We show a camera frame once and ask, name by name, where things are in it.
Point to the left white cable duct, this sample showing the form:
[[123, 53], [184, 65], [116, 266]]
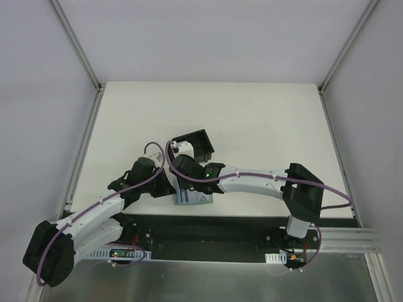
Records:
[[116, 253]]

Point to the black plastic card box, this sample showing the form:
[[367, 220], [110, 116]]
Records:
[[201, 143]]

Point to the right aluminium frame post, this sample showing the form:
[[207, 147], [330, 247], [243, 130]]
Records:
[[348, 44]]

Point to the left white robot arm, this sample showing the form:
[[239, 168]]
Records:
[[55, 248]]

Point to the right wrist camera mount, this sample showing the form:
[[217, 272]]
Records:
[[182, 148]]

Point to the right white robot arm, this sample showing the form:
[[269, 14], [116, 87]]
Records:
[[301, 191]]

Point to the left aluminium frame post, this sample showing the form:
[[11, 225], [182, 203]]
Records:
[[75, 43]]

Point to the white cable duct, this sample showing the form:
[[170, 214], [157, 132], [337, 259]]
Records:
[[116, 253], [280, 258]]

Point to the green leather card holder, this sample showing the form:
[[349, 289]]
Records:
[[200, 198]]

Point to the right white cable duct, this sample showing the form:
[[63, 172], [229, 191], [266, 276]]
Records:
[[280, 258]]

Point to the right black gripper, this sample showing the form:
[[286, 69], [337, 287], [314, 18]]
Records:
[[187, 184]]

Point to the aluminium frame post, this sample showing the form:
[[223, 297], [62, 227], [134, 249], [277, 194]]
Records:
[[75, 43], [348, 44]]

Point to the aluminium front rail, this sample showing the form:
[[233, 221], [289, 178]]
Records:
[[349, 240]]

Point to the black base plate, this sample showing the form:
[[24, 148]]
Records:
[[211, 238]]

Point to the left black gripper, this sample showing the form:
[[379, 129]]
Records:
[[164, 184]]

